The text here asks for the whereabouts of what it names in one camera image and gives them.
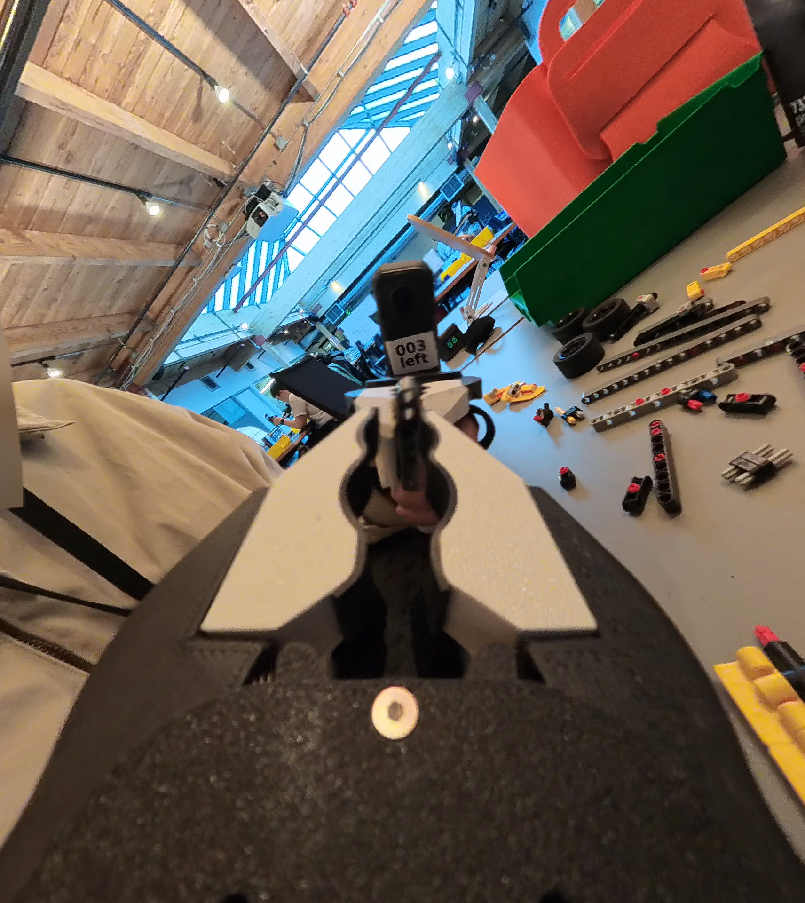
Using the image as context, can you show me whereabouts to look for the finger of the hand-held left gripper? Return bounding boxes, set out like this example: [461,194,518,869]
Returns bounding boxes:
[353,388,400,426]
[421,385,468,424]

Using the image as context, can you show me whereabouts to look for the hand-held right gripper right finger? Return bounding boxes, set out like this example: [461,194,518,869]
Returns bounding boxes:
[425,415,599,680]

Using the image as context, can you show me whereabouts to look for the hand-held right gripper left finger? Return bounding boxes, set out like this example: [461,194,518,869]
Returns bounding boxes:
[199,408,382,680]

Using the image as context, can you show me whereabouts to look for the black frame grey pins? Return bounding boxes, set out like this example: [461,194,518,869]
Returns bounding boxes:
[373,376,427,493]

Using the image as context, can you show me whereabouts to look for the yellow toy car hood assembly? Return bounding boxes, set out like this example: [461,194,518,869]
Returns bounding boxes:
[713,624,805,870]

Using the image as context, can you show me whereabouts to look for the grey desk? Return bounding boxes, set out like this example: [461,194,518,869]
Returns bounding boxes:
[445,144,805,903]

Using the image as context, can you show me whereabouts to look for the person's left hand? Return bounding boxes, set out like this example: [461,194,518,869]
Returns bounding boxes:
[392,415,482,529]

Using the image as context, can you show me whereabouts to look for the black board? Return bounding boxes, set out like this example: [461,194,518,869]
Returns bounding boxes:
[269,356,363,426]

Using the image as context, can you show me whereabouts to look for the black box green light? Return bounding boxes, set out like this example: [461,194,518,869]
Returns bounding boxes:
[438,315,496,363]

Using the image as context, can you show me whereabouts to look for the small yellow brick assembly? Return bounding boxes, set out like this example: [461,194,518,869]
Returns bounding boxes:
[483,380,546,409]

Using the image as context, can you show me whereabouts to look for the yellow table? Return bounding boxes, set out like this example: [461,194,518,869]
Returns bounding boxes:
[441,226,496,278]

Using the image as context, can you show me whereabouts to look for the black toy wheel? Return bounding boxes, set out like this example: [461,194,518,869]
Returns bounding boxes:
[580,297,633,344]
[553,332,607,380]
[550,308,591,345]

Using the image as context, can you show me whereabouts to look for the skylight window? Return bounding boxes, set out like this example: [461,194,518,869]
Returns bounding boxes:
[163,17,443,368]

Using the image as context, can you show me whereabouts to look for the ceiling mounted device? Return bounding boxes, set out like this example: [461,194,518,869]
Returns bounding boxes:
[243,182,285,240]

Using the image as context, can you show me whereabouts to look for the person's beige jacket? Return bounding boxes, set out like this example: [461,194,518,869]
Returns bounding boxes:
[0,380,285,903]

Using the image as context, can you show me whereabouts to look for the light grey beam red pins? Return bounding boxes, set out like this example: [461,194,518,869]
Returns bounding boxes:
[591,363,741,433]

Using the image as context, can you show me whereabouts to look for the red plastic bin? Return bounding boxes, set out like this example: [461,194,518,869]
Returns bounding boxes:
[474,0,765,241]

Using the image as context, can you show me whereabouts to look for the long dark grey beam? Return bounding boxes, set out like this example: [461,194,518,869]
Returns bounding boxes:
[580,317,764,405]
[596,295,772,374]

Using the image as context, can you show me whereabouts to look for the green plastic bin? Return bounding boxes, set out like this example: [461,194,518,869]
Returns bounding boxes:
[500,53,789,327]

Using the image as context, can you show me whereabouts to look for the black beam assembly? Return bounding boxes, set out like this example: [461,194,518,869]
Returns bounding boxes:
[633,297,746,347]

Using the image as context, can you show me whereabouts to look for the black connector white axles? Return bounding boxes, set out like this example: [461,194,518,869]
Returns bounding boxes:
[720,444,794,488]

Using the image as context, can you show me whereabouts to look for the long yellow beam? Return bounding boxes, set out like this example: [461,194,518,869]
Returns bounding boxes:
[725,177,805,264]

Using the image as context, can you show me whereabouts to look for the black lanyard strap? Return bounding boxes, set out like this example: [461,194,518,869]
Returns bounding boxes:
[0,487,154,616]

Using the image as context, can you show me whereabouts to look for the small black frame red centre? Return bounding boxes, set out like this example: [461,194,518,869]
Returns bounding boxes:
[717,391,778,418]

